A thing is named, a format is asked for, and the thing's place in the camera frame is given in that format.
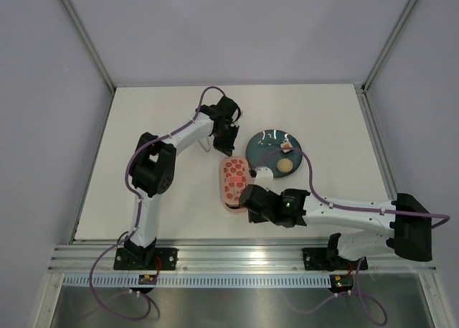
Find beige steamed bun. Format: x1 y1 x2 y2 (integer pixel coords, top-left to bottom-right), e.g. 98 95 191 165
276 158 293 174

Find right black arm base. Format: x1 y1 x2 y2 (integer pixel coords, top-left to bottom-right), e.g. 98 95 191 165
302 248 358 272

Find white slotted cable duct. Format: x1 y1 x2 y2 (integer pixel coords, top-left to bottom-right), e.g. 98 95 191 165
63 273 331 289

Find blue ceramic plate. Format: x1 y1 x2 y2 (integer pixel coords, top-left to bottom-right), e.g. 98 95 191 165
245 129 302 179

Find aluminium mounting rail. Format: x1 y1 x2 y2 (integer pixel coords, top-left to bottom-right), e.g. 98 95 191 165
48 237 438 274

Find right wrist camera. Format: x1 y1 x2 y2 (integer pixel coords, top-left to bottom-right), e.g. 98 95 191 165
250 166 274 190

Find white cat paw tongs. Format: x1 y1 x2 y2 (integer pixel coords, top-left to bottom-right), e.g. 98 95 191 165
198 137 210 153

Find pink divided lunch box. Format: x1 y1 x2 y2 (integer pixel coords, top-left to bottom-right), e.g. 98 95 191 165
218 162 252 215

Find aluminium frame post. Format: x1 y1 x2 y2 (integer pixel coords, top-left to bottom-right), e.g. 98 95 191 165
361 0 420 95
58 0 116 97

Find right aluminium frame post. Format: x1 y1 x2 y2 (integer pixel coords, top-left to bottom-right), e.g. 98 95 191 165
361 0 420 95

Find orange salmon sushi roll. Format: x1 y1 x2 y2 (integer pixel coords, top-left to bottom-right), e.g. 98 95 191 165
280 141 293 154

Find left aluminium frame post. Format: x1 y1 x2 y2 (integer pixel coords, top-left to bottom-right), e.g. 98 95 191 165
58 0 116 97

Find pink lunch box lid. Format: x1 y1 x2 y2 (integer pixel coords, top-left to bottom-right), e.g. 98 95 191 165
219 156 252 204

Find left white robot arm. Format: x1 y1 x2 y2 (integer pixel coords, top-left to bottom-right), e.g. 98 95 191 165
124 95 242 269

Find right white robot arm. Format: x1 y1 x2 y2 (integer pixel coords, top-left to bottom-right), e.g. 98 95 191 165
239 184 432 268

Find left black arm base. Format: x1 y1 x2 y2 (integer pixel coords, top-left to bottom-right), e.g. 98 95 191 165
113 248 179 271

